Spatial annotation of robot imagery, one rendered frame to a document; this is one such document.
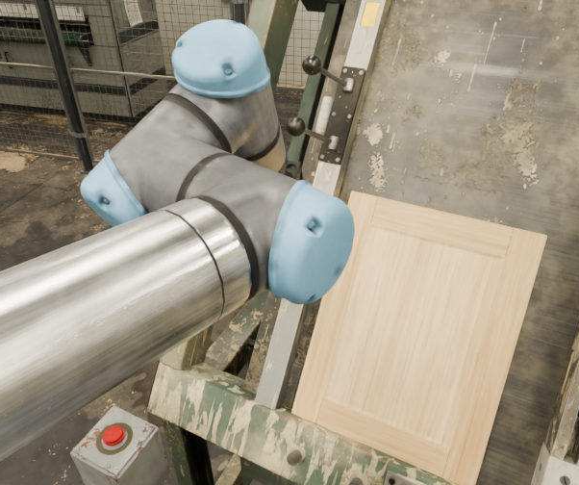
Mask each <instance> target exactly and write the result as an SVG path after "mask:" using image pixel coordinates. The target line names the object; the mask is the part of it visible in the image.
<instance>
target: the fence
mask: <svg viewBox="0 0 579 485"><path fill-rule="evenodd" d="M366 2H375V3H380V7H379V11H378V14H377V17H376V21H375V25H374V27H369V26H361V21H362V18H363V14H364V10H365V4H366ZM390 2H391V0H362V4H361V7H360V10H359V14H358V18H357V21H356V25H355V29H354V33H353V36H352V39H351V43H350V47H349V50H348V54H347V58H346V61H345V65H344V66H351V67H358V68H364V69H365V71H366V73H365V79H364V82H363V86H362V90H361V93H360V97H359V101H358V105H357V108H356V112H355V115H354V118H353V122H352V126H351V129H350V133H349V137H348V141H347V144H346V147H345V151H344V154H343V158H342V162H341V165H335V164H330V163H325V162H321V161H319V162H318V166H317V169H316V173H315V179H314V182H313V187H314V188H317V189H319V190H321V191H324V192H326V193H329V194H331V195H333V196H334V197H336V198H338V197H339V194H340V187H341V184H342V180H343V176H344V172H345V170H346V166H347V162H348V159H349V155H350V151H351V148H352V144H353V140H354V138H355V134H356V130H357V126H358V123H359V119H360V115H361V112H362V108H363V104H364V102H365V95H366V92H367V88H368V84H369V80H370V77H371V73H372V69H373V67H374V63H375V59H376V56H377V52H378V48H379V45H380V41H381V37H382V34H383V31H384V27H385V23H386V20H387V16H388V12H389V9H390ZM309 304H310V303H303V304H295V303H292V302H290V301H288V300H286V299H284V298H282V301H281V305H280V309H279V312H278V316H277V320H276V323H275V326H274V330H273V334H272V338H271V341H270V345H269V349H268V353H267V355H266V359H265V363H264V369H263V373H262V377H261V380H260V384H259V388H258V391H257V394H256V398H255V402H258V403H260V404H262V405H263V406H266V407H268V408H270V409H273V410H276V409H277V408H279V407H280V406H282V404H283V400H284V396H285V392H286V389H287V386H288V382H289V379H290V372H291V369H292V365H293V361H294V358H295V354H296V350H297V347H298V344H299V340H300V336H301V333H302V329H303V325H304V322H305V318H306V315H307V312H308V308H309Z"/></svg>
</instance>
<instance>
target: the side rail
mask: <svg viewBox="0 0 579 485"><path fill-rule="evenodd" d="M298 3H299V0H253V1H252V5H251V9H250V13H249V16H248V20H247V23H246V26H247V27H248V28H249V29H251V30H252V31H253V32H254V34H255V35H256V36H257V38H258V40H259V42H260V45H261V47H262V49H263V51H264V57H265V61H266V64H267V66H268V68H269V71H270V84H271V88H272V93H273V97H274V94H275V90H276V87H277V83H278V79H279V76H280V72H281V68H282V64H283V60H284V58H285V54H286V50H287V46H288V42H289V39H290V32H291V28H292V24H293V21H294V18H295V14H296V10H297V6H298ZM213 328H214V324H212V325H211V326H209V327H208V328H206V329H205V330H203V331H202V332H200V333H198V334H197V335H195V336H194V337H192V338H191V339H189V340H188V341H186V342H184V343H183V344H181V345H179V346H178V347H176V348H175V349H173V350H171V351H170V352H168V353H167V354H166V355H165V356H163V357H162V358H160V362H161V363H163V364H166V365H168V366H170V367H172V368H174V369H176V370H181V369H183V368H186V367H189V366H194V365H197V364H200V363H203V362H204V361H205V358H206V354H207V350H208V346H209V342H210V339H211V336H212V332H213Z"/></svg>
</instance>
